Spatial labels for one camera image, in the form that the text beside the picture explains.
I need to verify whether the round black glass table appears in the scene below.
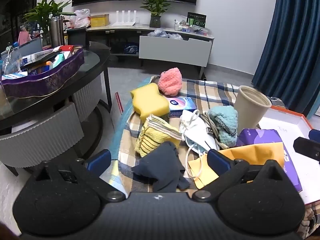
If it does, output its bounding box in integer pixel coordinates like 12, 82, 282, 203
0, 41, 112, 130

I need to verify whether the green and black box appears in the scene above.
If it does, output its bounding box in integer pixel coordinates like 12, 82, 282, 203
186, 12, 207, 28

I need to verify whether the potted plant in glass vase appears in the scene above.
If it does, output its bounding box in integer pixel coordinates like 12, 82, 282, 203
24, 0, 75, 47

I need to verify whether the beige ribbed cup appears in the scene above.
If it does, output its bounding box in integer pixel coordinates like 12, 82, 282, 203
234, 85, 272, 130

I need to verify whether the dark blue curtain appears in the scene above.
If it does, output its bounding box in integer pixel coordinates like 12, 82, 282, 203
251, 0, 320, 117

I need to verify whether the white cabinet drawer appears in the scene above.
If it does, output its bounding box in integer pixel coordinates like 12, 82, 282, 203
139, 35, 212, 67

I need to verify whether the teal knitted cloth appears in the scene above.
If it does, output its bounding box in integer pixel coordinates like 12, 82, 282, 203
208, 106, 239, 147

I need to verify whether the pile of small stationery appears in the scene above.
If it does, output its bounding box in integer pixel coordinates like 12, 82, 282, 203
174, 19, 213, 36

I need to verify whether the pink box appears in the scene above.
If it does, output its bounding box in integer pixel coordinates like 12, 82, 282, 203
17, 31, 32, 46

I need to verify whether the dark navy cloth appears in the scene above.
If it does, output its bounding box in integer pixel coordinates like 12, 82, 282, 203
131, 141, 191, 192

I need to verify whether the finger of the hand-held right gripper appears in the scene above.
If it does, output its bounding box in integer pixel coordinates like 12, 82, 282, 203
293, 129, 320, 165

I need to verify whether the mustard yellow cloth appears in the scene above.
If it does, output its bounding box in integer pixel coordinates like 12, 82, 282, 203
187, 142, 285, 189

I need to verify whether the stainless steel thermos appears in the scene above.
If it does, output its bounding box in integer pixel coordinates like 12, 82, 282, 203
50, 16, 66, 47

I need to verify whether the large grey ribbed stool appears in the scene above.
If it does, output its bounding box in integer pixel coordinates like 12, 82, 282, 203
0, 102, 84, 168

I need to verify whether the white face mask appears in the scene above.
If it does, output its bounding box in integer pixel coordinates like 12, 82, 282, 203
179, 109, 220, 153

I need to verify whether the pile of small boxes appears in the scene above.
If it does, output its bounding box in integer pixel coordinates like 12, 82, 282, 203
2, 44, 75, 77

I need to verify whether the light blue face mask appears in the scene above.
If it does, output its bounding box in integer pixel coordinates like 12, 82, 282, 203
185, 140, 209, 180

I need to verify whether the white and pink plastic bag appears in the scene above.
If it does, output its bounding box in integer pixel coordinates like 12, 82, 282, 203
71, 9, 91, 29

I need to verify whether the white box with orange rim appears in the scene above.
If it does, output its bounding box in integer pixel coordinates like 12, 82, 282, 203
257, 105, 320, 205

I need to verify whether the white router with antennas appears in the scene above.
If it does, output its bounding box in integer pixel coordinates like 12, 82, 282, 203
111, 10, 137, 27

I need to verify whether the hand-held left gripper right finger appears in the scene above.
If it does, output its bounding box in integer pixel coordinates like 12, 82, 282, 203
192, 149, 285, 202

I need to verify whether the grey flat board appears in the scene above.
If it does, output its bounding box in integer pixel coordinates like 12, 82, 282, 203
19, 37, 43, 56

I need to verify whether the black chair back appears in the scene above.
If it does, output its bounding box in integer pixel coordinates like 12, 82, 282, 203
67, 27, 87, 47

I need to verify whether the blue and pink tissue packet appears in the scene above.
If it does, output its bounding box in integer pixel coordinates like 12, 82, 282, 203
166, 96, 198, 118

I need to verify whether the dark glass cabinet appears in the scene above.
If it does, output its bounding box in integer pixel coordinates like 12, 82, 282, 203
0, 0, 38, 38

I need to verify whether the potted plant in dark vase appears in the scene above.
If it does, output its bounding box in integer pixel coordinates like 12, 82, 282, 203
140, 0, 179, 28

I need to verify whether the yellow striped towel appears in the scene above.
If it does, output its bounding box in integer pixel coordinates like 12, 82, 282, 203
135, 114, 184, 158

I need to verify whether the plaid blanket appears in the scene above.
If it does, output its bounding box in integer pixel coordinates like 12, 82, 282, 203
110, 76, 320, 240

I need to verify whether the yellow cardboard box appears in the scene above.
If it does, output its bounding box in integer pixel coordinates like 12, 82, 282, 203
90, 14, 110, 27

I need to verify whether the purple patterned tray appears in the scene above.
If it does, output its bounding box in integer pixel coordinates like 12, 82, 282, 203
1, 45, 85, 98

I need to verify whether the crumpled blue plastic bag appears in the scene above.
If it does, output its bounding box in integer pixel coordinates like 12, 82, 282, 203
147, 28, 168, 38

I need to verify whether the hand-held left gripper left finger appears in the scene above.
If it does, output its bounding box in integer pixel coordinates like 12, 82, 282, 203
35, 149, 126, 202

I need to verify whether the grey cable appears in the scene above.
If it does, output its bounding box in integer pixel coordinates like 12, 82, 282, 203
200, 112, 229, 150

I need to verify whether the yellow sponge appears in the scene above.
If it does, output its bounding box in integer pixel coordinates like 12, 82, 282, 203
130, 83, 170, 123

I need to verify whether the pink fuzzy cloth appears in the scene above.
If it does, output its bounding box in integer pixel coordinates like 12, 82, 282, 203
157, 67, 182, 97

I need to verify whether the grey television cabinet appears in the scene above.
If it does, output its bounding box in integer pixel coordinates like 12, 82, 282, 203
85, 24, 215, 78

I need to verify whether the small grey ribbed stool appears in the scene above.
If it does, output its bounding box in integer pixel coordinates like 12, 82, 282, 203
72, 74, 103, 123

